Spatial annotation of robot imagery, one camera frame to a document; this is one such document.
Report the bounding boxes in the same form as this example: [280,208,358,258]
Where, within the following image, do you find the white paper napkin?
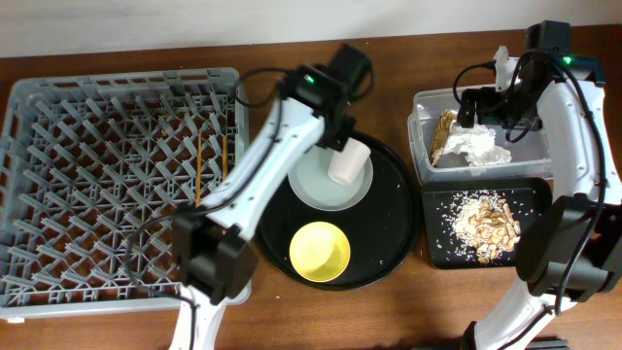
[443,123,512,166]

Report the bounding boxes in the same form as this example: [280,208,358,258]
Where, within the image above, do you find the pink plastic cup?
[328,138,371,186]

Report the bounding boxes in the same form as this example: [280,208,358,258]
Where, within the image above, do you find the gold foil snack wrapper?
[429,110,457,167]

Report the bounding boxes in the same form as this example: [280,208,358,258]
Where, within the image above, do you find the white round plate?
[288,146,373,211]

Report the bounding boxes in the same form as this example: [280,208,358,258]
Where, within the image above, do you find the wooden chopstick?
[222,135,228,180]
[195,129,203,207]

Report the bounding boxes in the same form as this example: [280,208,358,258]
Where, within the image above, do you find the yellow bowl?
[289,222,351,283]

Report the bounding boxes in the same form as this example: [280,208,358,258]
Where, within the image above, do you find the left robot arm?
[170,45,374,349]

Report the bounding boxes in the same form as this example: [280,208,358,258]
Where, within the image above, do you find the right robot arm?
[454,20,621,349]

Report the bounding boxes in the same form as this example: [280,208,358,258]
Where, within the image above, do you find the grey plastic dishwasher rack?
[1,68,249,322]

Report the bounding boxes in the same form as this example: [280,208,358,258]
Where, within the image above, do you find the clear plastic storage bin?
[406,80,583,185]

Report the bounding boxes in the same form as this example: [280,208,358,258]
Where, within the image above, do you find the food scraps in bowl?
[432,190,540,266]

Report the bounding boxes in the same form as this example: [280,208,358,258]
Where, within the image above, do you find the black rectangular tray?
[422,178,552,269]

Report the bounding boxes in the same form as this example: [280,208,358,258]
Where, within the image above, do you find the round black serving tray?
[255,131,421,291]

